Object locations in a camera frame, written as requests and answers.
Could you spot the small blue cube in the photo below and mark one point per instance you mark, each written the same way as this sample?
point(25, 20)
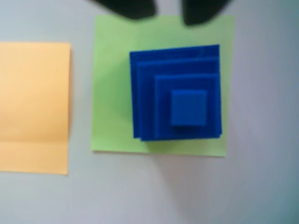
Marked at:
point(162, 105)

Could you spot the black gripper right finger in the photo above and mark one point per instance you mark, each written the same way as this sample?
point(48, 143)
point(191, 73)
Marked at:
point(201, 10)

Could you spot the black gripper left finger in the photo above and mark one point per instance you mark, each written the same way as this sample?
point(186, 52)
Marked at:
point(130, 8)

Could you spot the orange paper square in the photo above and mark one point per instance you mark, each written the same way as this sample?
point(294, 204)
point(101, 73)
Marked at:
point(32, 105)

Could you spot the tiny blue cube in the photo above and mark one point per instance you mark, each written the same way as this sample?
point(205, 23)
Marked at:
point(188, 108)

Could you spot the green paper square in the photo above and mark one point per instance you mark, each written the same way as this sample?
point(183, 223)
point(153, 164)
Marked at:
point(109, 93)

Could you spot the large blue cube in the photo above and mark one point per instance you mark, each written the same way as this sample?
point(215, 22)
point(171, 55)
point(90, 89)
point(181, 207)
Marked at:
point(163, 53)

